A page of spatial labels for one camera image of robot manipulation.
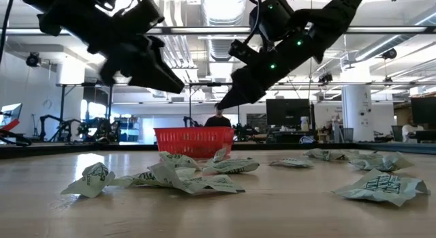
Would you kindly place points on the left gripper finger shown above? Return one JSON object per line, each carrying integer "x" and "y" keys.
{"x": 153, "y": 76}
{"x": 108, "y": 73}

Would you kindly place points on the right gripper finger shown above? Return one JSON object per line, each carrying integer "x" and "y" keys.
{"x": 235, "y": 100}

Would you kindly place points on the green white sachet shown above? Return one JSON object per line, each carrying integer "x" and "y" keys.
{"x": 90, "y": 181}
{"x": 180, "y": 160}
{"x": 381, "y": 188}
{"x": 231, "y": 165}
{"x": 322, "y": 155}
{"x": 136, "y": 179}
{"x": 292, "y": 162}
{"x": 218, "y": 184}
{"x": 385, "y": 163}
{"x": 347, "y": 155}
{"x": 219, "y": 154}
{"x": 167, "y": 176}
{"x": 366, "y": 156}

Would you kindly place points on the red plastic basket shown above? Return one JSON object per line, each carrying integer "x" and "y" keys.
{"x": 190, "y": 140}

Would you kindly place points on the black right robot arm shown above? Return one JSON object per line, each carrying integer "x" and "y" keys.
{"x": 334, "y": 16}

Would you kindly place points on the black background robot arm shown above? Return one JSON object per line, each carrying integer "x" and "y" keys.
{"x": 51, "y": 127}

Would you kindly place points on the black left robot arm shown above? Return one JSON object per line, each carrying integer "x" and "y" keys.
{"x": 51, "y": 13}

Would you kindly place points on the grey waste bin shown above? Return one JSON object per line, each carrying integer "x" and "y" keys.
{"x": 348, "y": 135}

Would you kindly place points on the person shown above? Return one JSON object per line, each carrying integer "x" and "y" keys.
{"x": 410, "y": 130}
{"x": 218, "y": 121}

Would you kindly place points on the black computer monitor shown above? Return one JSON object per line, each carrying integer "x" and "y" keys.
{"x": 423, "y": 110}
{"x": 287, "y": 112}

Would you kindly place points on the white bottle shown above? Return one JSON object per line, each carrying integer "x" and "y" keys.
{"x": 304, "y": 123}

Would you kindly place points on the dark cluttered desk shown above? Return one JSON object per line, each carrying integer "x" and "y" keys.
{"x": 289, "y": 137}

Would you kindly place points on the blue white rounded object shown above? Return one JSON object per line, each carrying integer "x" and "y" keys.
{"x": 307, "y": 140}

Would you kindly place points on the black ceiling spotlight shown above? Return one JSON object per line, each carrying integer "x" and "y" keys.
{"x": 389, "y": 54}
{"x": 33, "y": 59}

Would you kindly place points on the white round pillar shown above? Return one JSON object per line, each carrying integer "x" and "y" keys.
{"x": 357, "y": 108}

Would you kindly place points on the tilted grey computer monitor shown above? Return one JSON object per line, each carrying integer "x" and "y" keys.
{"x": 12, "y": 113}

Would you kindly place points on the red bar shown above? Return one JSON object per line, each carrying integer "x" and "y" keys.
{"x": 10, "y": 125}

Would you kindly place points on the dark wall board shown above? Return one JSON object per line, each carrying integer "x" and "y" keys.
{"x": 256, "y": 121}

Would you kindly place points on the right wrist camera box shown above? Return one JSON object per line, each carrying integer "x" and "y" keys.
{"x": 243, "y": 51}

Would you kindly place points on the black background rig frame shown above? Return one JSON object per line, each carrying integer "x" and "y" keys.
{"x": 190, "y": 105}
{"x": 62, "y": 112}

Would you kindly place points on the black hanging camera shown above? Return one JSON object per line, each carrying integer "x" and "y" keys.
{"x": 325, "y": 77}

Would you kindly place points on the round wall clock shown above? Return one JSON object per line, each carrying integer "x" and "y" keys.
{"x": 47, "y": 103}

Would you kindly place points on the silver ventilation duct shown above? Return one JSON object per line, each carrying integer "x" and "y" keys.
{"x": 218, "y": 9}

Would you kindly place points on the black overhead frame beam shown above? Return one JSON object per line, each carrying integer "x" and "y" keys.
{"x": 431, "y": 29}

